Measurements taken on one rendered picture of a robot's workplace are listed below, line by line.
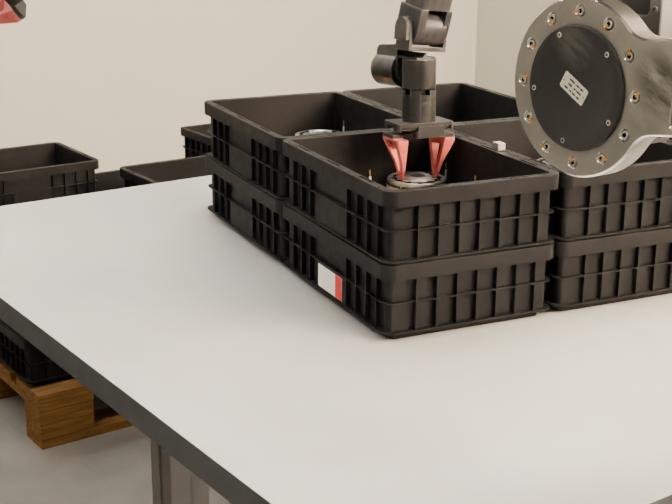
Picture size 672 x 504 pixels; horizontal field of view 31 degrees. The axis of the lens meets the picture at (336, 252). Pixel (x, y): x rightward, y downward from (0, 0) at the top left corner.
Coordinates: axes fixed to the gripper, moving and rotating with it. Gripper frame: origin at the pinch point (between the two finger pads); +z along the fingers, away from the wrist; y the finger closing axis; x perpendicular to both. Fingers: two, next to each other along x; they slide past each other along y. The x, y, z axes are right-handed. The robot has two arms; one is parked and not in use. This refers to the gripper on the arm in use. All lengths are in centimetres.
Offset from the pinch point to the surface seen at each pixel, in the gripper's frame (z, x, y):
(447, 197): -3.0, 31.8, 9.5
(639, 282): 15.2, 26.6, -27.4
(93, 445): 83, -96, 45
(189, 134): 21, -181, -2
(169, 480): 32, 36, 53
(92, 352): 18, 21, 60
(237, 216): 11.9, -29.8, 24.1
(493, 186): -3.9, 31.1, 1.8
